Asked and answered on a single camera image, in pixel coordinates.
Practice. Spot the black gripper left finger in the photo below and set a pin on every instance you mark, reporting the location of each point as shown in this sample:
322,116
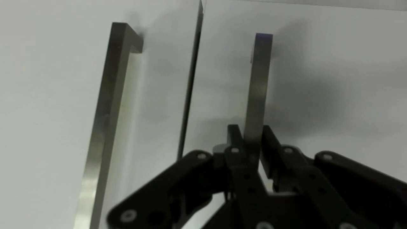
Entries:
170,186

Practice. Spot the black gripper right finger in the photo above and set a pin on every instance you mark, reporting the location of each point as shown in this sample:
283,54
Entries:
339,191

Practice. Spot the white cupboard door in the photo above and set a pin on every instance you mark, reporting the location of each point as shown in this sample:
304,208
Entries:
339,64
42,84

